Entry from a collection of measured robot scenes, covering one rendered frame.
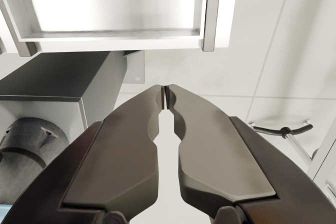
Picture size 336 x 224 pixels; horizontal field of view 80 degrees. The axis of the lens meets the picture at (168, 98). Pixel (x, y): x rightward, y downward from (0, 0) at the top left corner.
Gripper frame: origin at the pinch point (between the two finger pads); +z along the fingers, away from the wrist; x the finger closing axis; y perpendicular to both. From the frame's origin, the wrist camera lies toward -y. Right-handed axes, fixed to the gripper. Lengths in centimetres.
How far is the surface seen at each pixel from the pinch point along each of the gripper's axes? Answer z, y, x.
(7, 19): 19.6, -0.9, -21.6
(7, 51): 21.6, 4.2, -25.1
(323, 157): 62, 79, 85
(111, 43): 21.6, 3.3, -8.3
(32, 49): 20.4, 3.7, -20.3
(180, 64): 110, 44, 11
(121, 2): 21.4, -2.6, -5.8
